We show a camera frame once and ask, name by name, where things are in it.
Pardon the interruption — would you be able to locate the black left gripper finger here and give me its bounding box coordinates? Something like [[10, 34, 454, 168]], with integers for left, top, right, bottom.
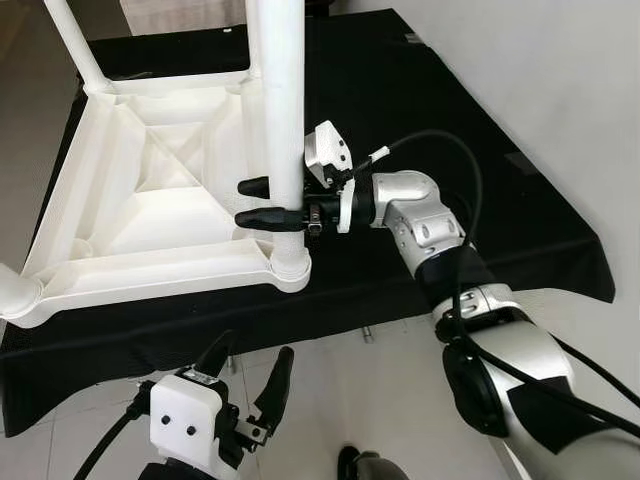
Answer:
[[195, 330, 238, 379], [253, 347, 296, 431]]

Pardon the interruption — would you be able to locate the white plastic children table top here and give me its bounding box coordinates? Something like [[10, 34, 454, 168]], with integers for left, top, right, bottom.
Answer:
[[0, 70, 313, 329]]

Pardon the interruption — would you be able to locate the grey robot right foot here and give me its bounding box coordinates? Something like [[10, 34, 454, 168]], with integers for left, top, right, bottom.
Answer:
[[338, 445, 411, 480]]

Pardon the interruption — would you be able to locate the black tablecloth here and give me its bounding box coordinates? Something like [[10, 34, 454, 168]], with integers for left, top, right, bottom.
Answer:
[[0, 10, 616, 436]]

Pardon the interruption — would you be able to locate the pale low cabinet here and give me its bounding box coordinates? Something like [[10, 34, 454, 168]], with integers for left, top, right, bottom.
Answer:
[[120, 0, 251, 36]]

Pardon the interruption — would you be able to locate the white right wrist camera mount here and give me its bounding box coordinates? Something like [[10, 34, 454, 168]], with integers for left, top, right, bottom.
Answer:
[[303, 122, 356, 233]]

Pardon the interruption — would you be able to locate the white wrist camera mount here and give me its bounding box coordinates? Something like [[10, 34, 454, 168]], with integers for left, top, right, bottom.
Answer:
[[150, 368, 241, 471], [303, 122, 356, 233]]

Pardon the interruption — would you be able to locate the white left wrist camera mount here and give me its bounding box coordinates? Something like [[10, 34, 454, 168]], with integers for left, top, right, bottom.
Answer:
[[150, 368, 241, 471]]

